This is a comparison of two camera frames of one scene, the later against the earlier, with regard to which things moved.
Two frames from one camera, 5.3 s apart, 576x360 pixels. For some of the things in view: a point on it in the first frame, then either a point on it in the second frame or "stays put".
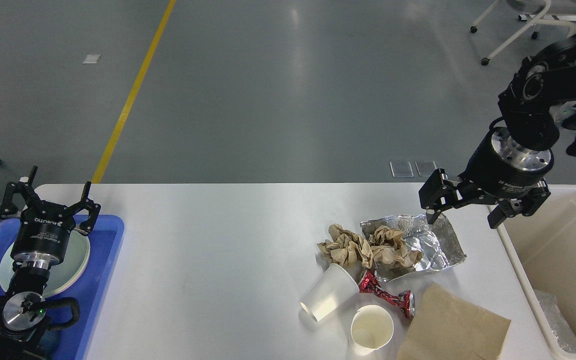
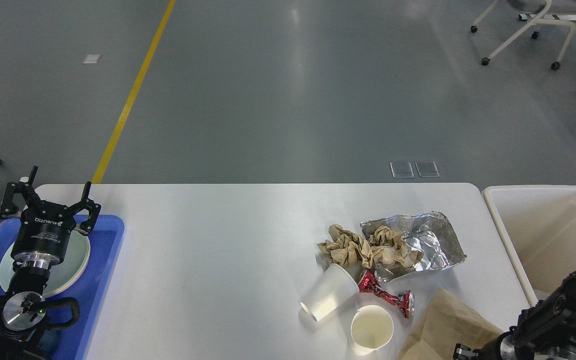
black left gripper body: x=41 y=239 stays put
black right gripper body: x=499 y=167 to x=503 y=348
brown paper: x=387 y=246 stays put
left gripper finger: x=93 y=209 stays put
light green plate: x=65 y=276 stays put
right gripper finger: x=437 y=193 to x=462 y=352
